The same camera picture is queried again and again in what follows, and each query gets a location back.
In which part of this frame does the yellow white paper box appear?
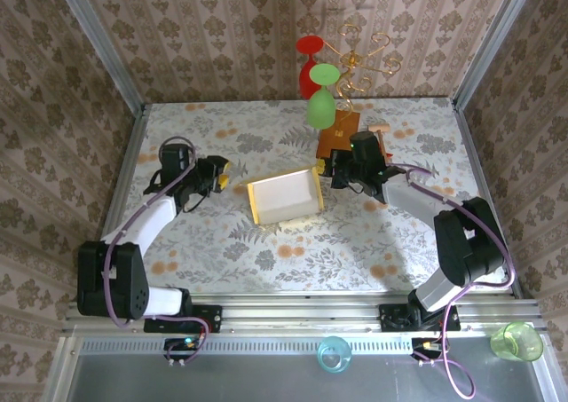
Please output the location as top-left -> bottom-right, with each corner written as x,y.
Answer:
245,164 -> 324,225

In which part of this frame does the small wooden mallet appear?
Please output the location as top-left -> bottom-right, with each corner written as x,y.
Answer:
367,125 -> 394,159

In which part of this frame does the brown wooden board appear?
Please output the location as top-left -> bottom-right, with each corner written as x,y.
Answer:
316,108 -> 361,159

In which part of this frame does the green plastic wine glass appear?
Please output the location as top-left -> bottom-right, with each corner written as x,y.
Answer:
305,62 -> 343,130

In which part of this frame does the floral patterned table mat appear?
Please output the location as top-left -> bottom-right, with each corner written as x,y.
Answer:
104,98 -> 511,295

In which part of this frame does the red plastic wine glass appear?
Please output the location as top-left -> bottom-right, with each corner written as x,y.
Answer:
296,35 -> 325,101

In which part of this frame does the left controller board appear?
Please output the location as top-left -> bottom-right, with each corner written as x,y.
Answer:
162,335 -> 201,354

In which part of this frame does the controller board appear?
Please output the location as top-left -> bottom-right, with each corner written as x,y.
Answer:
411,337 -> 445,354
162,335 -> 201,354

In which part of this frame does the blue plastic cup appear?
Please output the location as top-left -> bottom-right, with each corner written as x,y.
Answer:
317,335 -> 353,372

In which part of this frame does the right controller board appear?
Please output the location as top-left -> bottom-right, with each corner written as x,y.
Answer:
411,337 -> 445,354

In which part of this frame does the grey metal shelf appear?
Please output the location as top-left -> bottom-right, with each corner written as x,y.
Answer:
43,335 -> 560,402

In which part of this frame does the green plastic cup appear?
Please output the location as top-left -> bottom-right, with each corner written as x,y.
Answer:
490,321 -> 545,362

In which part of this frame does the aluminium table edge rail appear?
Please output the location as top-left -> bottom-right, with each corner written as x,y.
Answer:
82,104 -> 150,301
452,102 -> 525,301

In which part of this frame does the gold wire glass rack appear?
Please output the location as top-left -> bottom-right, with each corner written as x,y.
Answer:
323,23 -> 403,114

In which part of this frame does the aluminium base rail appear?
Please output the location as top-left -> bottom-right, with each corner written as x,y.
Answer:
61,293 -> 542,335

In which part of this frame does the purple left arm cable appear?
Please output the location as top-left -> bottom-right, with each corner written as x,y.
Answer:
104,136 -> 212,367

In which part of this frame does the aluminium frame post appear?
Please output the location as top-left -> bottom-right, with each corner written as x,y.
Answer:
452,0 -> 547,110
51,0 -> 147,113

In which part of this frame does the slotted white cable duct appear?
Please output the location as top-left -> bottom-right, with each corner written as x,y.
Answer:
79,337 -> 414,354

